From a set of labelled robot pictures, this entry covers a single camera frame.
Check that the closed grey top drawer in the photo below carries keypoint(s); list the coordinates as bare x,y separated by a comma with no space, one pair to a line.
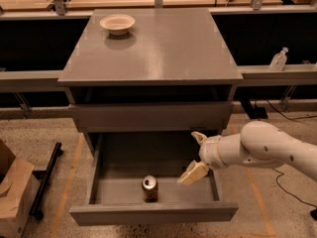
151,116

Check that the brown cardboard box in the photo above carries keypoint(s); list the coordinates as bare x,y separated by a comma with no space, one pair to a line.
18,187

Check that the white paper bowl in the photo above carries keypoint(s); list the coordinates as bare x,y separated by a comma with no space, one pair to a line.
118,24

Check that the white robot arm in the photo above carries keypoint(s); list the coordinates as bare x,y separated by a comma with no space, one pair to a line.
258,145

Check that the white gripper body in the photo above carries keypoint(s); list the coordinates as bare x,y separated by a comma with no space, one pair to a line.
208,152

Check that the orange soda can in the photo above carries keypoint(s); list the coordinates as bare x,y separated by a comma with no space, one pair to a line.
150,189

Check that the black foot pedal block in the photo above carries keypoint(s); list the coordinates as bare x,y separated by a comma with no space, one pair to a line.
253,111

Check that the open grey middle drawer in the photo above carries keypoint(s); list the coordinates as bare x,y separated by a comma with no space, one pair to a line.
122,160

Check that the black metal stand bar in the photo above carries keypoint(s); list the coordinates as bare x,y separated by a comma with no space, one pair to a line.
44,177

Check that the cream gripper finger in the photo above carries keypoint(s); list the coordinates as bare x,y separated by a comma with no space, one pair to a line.
199,137
194,172

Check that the grey drawer cabinet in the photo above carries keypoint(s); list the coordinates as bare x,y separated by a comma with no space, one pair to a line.
139,94

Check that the clear sanitizer pump bottle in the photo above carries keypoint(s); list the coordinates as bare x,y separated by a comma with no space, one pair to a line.
279,60

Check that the grey metal rail frame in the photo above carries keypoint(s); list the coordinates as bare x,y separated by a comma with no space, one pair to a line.
29,80

